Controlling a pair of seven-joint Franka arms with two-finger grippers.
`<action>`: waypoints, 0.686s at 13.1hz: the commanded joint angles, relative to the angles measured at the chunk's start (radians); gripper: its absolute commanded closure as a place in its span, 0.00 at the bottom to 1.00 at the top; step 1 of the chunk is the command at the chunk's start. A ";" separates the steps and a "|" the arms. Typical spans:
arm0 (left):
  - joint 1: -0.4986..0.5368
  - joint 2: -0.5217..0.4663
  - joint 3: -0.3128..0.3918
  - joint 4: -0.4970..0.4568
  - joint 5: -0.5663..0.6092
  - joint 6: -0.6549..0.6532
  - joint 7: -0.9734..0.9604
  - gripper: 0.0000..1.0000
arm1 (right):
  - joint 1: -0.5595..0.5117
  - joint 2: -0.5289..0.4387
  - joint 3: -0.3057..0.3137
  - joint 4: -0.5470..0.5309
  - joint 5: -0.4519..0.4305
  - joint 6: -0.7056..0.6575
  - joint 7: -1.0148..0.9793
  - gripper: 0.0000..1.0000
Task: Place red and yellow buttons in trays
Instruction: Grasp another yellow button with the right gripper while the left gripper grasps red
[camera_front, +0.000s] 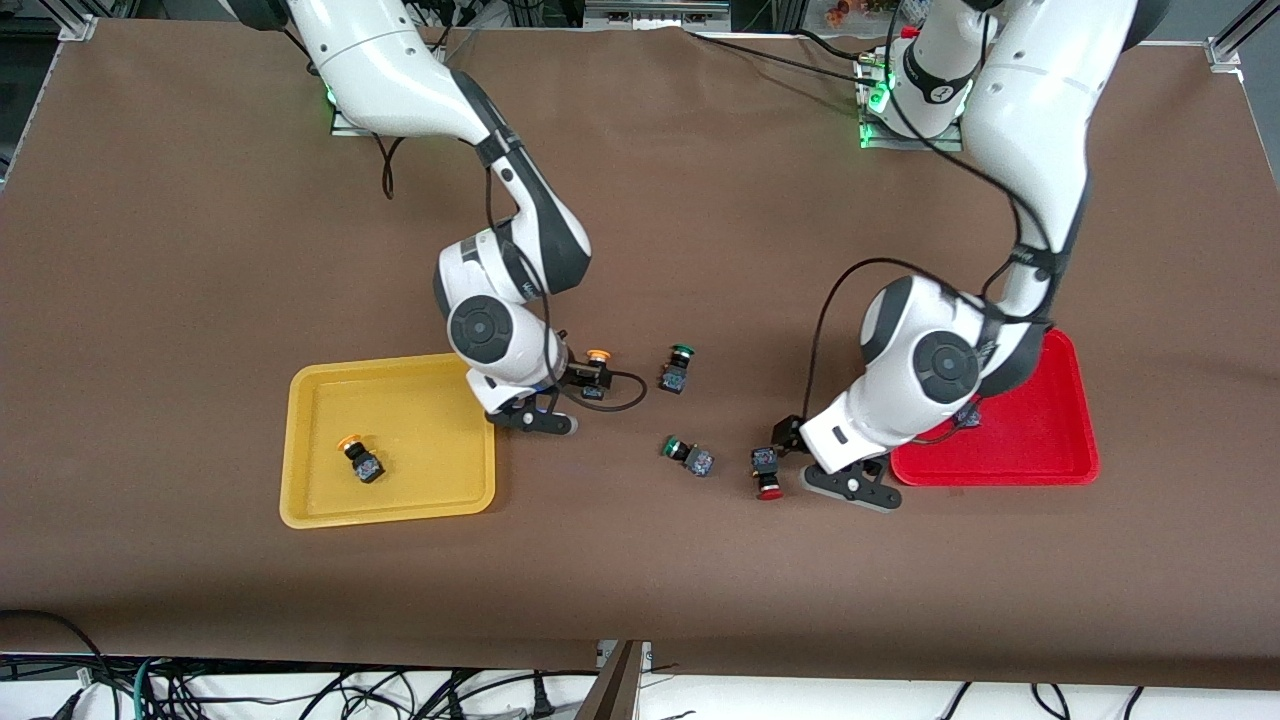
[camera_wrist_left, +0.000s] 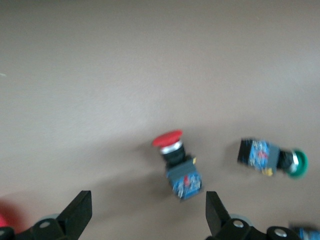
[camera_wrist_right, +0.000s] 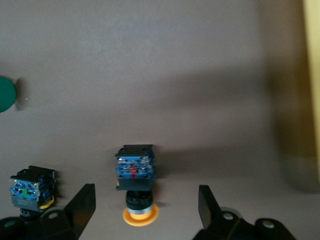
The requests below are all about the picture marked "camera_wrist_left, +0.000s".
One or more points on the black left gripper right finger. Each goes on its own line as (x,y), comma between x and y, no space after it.
(218,215)

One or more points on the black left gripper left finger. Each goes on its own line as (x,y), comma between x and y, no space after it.
(75,215)

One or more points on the red mushroom push button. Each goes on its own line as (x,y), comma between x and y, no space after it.
(178,165)

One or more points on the red plastic tray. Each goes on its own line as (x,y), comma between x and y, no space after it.
(6,212)

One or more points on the green mushroom push button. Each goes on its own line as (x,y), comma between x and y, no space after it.
(267,157)

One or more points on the push button blue contact block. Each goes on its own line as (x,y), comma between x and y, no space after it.
(306,232)

